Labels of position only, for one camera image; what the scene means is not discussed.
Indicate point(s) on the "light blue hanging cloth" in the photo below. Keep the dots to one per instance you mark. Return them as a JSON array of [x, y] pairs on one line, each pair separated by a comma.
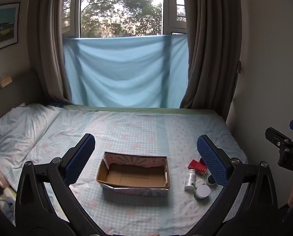
[[124, 73]]

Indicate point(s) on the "framed wall picture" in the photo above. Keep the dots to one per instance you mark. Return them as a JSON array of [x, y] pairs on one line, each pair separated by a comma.
[[2, 27]]

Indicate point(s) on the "dark round jar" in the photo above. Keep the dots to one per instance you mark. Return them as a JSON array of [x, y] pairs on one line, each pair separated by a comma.
[[211, 180]]

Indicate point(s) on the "bow print bed sheet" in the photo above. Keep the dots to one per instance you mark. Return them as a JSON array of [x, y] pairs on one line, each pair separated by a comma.
[[136, 132]]

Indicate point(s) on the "bed headboard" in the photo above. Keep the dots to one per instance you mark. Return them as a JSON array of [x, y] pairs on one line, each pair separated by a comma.
[[13, 95]]

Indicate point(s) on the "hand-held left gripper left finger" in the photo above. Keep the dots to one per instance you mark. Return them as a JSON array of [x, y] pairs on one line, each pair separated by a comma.
[[81, 157]]

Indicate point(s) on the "white round jar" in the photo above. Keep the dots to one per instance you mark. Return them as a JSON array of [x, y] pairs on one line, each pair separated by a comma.
[[202, 191]]

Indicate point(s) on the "white bottle green label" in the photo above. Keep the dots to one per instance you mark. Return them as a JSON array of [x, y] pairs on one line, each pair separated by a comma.
[[190, 179]]

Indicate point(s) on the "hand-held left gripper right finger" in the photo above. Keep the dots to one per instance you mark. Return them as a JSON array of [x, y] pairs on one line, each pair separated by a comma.
[[211, 157]]

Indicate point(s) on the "white framed window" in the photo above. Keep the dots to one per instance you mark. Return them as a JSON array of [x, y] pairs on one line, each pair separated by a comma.
[[173, 5]]

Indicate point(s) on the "brown curtain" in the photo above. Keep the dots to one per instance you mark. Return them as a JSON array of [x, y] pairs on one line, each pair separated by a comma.
[[48, 41], [210, 41]]

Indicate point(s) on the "red carton box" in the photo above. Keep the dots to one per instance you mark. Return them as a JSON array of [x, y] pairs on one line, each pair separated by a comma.
[[197, 167]]

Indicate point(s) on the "cardboard box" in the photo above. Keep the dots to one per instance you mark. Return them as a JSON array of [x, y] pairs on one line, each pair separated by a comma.
[[134, 174]]

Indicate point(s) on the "small beige object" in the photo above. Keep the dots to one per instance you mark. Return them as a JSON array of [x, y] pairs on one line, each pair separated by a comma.
[[5, 81]]

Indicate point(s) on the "light blue pillow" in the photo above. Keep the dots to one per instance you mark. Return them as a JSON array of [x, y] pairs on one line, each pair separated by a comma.
[[21, 130]]

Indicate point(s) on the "white earbud case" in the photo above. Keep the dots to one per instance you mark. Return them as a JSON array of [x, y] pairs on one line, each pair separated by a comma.
[[199, 183]]

